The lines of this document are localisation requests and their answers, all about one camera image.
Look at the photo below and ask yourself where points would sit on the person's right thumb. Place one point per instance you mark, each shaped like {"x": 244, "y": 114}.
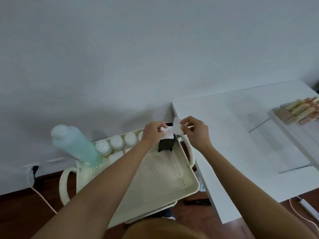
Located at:
{"x": 186, "y": 129}

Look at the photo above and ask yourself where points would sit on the cream perforated utility cart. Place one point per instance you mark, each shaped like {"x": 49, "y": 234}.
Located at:
{"x": 162, "y": 179}

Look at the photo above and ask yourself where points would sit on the person's right forearm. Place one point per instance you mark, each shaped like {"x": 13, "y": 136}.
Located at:
{"x": 249, "y": 196}

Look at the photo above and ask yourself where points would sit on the white power strip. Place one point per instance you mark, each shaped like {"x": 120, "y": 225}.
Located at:
{"x": 309, "y": 209}

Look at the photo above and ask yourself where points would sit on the person's dark shoe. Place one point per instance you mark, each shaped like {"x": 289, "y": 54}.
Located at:
{"x": 166, "y": 214}

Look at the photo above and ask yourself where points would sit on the person's right hand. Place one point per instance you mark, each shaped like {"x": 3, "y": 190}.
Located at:
{"x": 198, "y": 135}

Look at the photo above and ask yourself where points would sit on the white tissue sheet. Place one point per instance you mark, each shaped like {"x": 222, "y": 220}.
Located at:
{"x": 176, "y": 126}

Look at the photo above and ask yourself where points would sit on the stack of wooden blocks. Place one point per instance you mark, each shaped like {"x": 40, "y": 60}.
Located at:
{"x": 299, "y": 110}

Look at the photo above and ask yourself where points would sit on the person's left forearm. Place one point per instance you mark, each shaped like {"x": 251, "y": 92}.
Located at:
{"x": 99, "y": 191}

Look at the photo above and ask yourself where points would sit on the black power plug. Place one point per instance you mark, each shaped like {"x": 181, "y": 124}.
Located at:
{"x": 35, "y": 170}

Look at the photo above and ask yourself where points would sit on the person's left thumb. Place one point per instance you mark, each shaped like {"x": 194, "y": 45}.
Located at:
{"x": 163, "y": 128}

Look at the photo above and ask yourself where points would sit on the large teal liquid bottle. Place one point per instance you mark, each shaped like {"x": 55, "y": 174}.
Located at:
{"x": 74, "y": 145}

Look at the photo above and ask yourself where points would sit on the person's tan shirt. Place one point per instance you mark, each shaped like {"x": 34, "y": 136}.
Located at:
{"x": 164, "y": 230}

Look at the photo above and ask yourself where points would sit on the black tissue holder box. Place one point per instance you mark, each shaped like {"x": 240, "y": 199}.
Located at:
{"x": 166, "y": 144}

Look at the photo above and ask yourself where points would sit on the group of white lidded jars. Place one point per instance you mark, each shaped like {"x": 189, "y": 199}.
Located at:
{"x": 117, "y": 143}

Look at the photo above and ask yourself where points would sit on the person's left hand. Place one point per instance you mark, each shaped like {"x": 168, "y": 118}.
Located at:
{"x": 151, "y": 134}

